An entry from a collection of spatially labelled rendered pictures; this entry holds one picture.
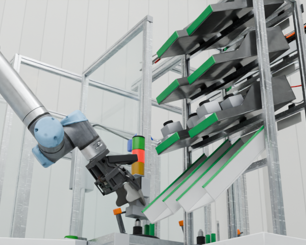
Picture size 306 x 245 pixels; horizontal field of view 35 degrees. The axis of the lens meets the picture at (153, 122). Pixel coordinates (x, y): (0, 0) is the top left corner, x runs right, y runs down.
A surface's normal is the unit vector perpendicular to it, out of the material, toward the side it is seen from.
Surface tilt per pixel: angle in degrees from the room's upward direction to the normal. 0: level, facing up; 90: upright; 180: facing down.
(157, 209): 90
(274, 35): 90
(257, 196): 90
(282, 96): 90
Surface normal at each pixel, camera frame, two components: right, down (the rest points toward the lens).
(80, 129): 0.30, -0.11
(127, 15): 0.11, -0.40
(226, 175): 0.42, -0.37
